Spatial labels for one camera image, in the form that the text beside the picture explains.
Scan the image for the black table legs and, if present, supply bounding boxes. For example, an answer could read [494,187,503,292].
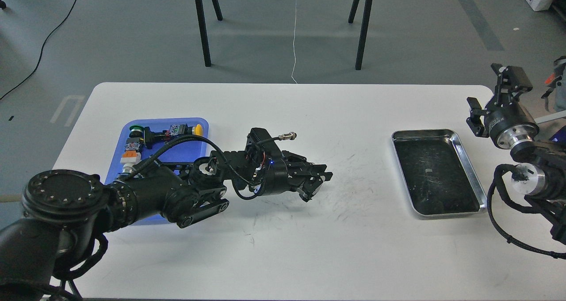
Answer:
[194,0,224,67]
[348,0,373,71]

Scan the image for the green push button switch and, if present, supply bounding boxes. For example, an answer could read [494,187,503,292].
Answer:
[125,125,168,152]

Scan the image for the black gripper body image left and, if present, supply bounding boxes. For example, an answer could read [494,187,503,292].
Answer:
[254,153,308,196]

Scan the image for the silver metal tray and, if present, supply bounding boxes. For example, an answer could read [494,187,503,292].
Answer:
[391,129,487,220]

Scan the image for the black robot arm image left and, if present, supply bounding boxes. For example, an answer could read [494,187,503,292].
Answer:
[1,127,333,301]

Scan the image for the blue plastic tray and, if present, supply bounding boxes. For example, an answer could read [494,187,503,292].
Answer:
[106,118,208,231]

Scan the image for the orange white connector block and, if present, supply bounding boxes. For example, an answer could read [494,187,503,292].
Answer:
[119,138,142,176]

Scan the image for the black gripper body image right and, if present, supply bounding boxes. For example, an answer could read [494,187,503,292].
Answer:
[484,100,539,149]

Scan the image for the yellow push button switch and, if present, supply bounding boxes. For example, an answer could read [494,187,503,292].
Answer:
[164,124,204,138]

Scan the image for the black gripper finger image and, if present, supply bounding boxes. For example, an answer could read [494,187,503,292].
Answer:
[292,153,333,182]
[491,63,533,107]
[467,97,489,138]
[297,177,325,202]

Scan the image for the black table legs left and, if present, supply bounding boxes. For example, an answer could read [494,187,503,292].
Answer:
[194,0,224,67]

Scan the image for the black table legs right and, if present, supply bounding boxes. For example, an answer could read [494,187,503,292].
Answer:
[348,0,373,71]

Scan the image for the black cable on floor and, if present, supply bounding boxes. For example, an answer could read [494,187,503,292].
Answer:
[0,0,129,101]

